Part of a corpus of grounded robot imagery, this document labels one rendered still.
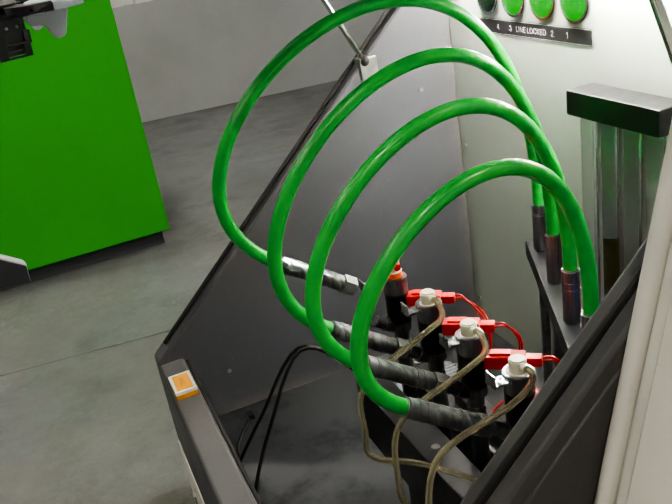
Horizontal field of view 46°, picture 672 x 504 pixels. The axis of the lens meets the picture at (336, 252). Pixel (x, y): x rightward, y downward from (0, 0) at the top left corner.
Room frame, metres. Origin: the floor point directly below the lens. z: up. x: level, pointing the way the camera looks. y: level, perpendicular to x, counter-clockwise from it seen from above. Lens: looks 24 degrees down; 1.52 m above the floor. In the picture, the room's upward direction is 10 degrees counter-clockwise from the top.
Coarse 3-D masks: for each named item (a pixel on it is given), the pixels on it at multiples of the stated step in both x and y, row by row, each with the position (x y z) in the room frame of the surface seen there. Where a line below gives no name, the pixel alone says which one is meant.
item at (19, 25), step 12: (0, 0) 1.28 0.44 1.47; (12, 0) 1.27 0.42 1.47; (0, 24) 1.24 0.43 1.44; (12, 24) 1.26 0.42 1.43; (24, 24) 1.27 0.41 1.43; (0, 36) 1.24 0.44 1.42; (12, 36) 1.26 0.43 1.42; (24, 36) 1.26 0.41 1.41; (0, 48) 1.24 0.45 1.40; (12, 48) 1.26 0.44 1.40; (24, 48) 1.26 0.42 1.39; (0, 60) 1.24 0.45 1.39
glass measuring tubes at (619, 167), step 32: (576, 96) 0.86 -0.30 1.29; (608, 96) 0.82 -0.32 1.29; (640, 96) 0.80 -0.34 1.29; (608, 128) 0.82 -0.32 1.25; (640, 128) 0.77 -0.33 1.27; (608, 160) 0.82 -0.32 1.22; (640, 160) 0.79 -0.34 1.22; (608, 192) 0.82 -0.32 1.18; (640, 192) 0.79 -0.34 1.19; (608, 224) 0.82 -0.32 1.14; (640, 224) 0.79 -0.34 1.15; (608, 256) 0.83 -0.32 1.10; (608, 288) 0.83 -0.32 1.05
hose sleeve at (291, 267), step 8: (288, 264) 0.76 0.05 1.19; (296, 264) 0.76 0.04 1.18; (304, 264) 0.77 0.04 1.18; (288, 272) 0.76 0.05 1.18; (296, 272) 0.76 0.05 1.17; (304, 272) 0.76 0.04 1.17; (328, 272) 0.78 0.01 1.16; (328, 280) 0.77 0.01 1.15; (336, 280) 0.77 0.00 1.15; (344, 280) 0.78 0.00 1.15; (336, 288) 0.78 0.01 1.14
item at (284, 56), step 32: (384, 0) 0.81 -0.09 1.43; (416, 0) 0.82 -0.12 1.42; (448, 0) 0.84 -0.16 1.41; (320, 32) 0.79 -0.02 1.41; (480, 32) 0.84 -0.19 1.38; (512, 64) 0.86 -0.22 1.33; (256, 96) 0.76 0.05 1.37; (224, 160) 0.75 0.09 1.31; (224, 192) 0.75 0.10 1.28; (224, 224) 0.74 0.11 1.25; (256, 256) 0.75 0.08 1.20
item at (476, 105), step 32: (416, 128) 0.64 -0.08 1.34; (384, 160) 0.63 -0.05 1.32; (544, 160) 0.68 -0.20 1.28; (352, 192) 0.61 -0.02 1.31; (320, 256) 0.60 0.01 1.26; (576, 256) 0.69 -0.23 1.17; (320, 288) 0.60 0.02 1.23; (576, 288) 0.68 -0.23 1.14; (320, 320) 0.60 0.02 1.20; (576, 320) 0.68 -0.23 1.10; (416, 384) 0.62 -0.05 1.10
